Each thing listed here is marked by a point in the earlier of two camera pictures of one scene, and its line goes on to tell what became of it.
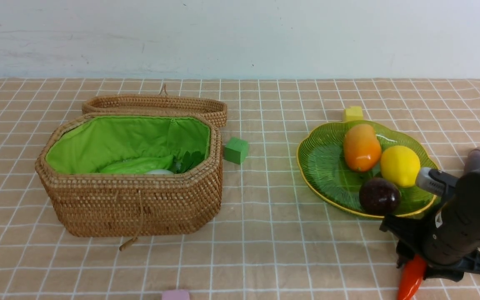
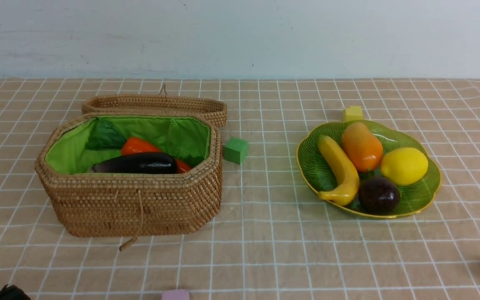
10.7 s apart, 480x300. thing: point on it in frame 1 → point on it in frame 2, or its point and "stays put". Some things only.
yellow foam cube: (353, 113) stays put
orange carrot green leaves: (411, 278) → (106, 136)
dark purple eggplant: (476, 160) → (148, 163)
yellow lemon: (401, 164) stays put
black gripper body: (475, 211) → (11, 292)
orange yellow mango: (362, 148) stays put
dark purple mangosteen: (379, 196) stays put
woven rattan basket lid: (216, 108) stays put
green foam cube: (236, 150) stays put
